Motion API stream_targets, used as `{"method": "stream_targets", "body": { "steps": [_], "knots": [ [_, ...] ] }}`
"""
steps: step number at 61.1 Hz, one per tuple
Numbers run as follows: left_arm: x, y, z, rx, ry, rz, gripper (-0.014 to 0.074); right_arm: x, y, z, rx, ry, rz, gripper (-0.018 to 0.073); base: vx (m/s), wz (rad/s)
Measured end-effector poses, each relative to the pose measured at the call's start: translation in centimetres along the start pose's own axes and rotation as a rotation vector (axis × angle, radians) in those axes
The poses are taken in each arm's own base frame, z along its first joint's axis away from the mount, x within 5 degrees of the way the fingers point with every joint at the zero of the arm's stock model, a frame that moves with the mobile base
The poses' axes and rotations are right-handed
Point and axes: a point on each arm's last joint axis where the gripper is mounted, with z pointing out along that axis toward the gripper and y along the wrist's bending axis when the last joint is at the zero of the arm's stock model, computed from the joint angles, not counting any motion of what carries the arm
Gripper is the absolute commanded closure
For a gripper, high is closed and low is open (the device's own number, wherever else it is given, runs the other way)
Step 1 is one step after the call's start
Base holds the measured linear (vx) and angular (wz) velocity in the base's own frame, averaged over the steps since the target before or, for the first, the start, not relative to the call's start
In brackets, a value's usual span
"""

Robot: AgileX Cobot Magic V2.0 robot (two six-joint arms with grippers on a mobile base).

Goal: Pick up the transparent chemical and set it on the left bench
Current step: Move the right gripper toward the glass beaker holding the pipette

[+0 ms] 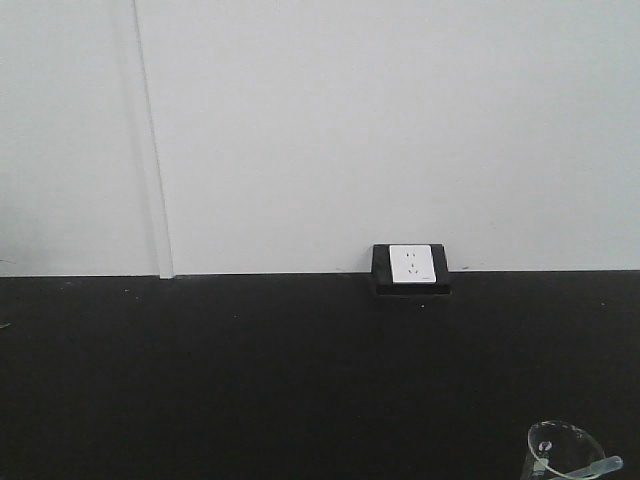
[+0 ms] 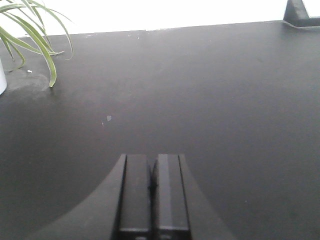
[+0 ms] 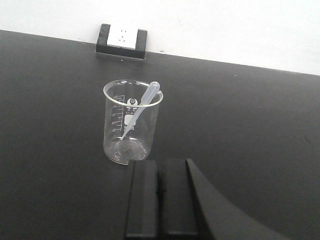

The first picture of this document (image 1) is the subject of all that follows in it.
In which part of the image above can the clear glass beaker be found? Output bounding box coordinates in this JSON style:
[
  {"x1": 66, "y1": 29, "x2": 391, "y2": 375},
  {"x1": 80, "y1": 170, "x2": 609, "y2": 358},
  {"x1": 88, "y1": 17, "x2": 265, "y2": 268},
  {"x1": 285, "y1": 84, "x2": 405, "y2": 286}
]
[{"x1": 520, "y1": 420, "x2": 606, "y2": 480}]

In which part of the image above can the black socket mounting box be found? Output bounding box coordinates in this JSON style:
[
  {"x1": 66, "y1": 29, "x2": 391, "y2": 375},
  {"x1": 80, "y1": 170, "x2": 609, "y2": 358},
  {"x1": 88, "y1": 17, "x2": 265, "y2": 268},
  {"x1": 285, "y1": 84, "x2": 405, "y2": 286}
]
[{"x1": 371, "y1": 244, "x2": 451, "y2": 296}]

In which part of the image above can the white power outlet plate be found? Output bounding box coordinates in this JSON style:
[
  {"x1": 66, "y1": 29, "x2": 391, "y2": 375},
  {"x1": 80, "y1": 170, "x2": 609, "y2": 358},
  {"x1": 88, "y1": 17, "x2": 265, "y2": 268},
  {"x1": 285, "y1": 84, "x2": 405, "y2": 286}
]
[{"x1": 389, "y1": 245, "x2": 436, "y2": 284}]

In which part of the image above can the clear plastic dropper pipette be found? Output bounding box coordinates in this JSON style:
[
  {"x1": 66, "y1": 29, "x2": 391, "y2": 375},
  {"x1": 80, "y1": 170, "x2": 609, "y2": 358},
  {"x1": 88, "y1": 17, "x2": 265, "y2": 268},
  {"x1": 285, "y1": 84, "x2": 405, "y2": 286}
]
[{"x1": 530, "y1": 456, "x2": 624, "y2": 479}]

